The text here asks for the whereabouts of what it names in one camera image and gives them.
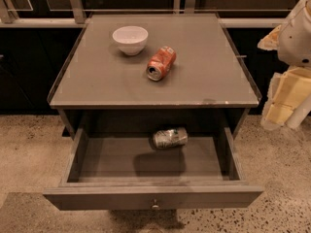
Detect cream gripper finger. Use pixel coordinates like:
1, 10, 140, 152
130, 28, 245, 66
260, 101, 294, 130
258, 25, 281, 50

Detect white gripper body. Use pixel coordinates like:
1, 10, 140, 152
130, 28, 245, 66
272, 67, 311, 111

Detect green silver 7up can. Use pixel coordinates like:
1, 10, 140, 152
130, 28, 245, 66
153, 127, 188, 149

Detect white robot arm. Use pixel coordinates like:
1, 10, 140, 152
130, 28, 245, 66
258, 0, 311, 130

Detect orange soda can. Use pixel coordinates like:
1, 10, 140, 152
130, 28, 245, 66
146, 47, 177, 82

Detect metal drawer knob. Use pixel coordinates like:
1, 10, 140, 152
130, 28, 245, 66
151, 199, 160, 210

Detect grey cabinet with counter top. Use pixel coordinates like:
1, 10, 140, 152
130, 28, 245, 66
46, 13, 262, 138

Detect open grey top drawer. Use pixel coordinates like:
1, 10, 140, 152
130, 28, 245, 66
44, 127, 263, 210

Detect white ceramic bowl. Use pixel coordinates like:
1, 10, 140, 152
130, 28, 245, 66
113, 26, 149, 55

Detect metal railing frame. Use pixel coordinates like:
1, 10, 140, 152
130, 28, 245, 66
0, 0, 299, 28

